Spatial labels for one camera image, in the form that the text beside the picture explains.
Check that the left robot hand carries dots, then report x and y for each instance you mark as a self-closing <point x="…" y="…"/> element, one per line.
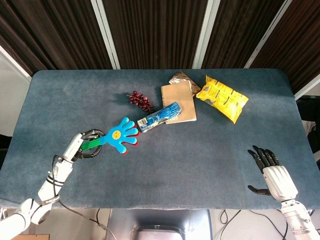
<point x="81" y="145"/>

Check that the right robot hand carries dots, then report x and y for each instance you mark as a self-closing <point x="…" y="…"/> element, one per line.
<point x="276" y="177"/>

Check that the blue hand clapper toy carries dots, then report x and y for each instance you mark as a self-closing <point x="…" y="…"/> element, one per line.
<point x="117" y="136"/>

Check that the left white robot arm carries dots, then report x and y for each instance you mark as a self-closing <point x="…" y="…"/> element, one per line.
<point x="37" y="195"/>

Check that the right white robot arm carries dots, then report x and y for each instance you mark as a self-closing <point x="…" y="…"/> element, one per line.
<point x="297" y="217"/>

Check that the red grape bunch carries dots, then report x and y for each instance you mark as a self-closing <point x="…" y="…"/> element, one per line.
<point x="140" y="101"/>

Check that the black equipment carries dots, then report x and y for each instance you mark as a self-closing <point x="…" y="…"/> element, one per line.
<point x="310" y="107"/>

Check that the blue snack box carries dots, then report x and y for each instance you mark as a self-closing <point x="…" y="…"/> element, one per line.
<point x="160" y="116"/>

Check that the yellow snack bag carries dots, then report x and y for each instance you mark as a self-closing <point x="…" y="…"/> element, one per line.
<point x="222" y="98"/>

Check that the blue table cloth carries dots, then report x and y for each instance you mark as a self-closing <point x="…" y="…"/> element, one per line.
<point x="175" y="162"/>

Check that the cardboard box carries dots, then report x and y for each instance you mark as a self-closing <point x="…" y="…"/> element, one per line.
<point x="33" y="237"/>

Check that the brown spiral notebook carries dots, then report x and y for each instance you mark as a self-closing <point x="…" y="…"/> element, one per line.
<point x="178" y="101"/>

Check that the brown patterned snack packet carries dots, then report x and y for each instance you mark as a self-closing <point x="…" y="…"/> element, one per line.
<point x="183" y="78"/>

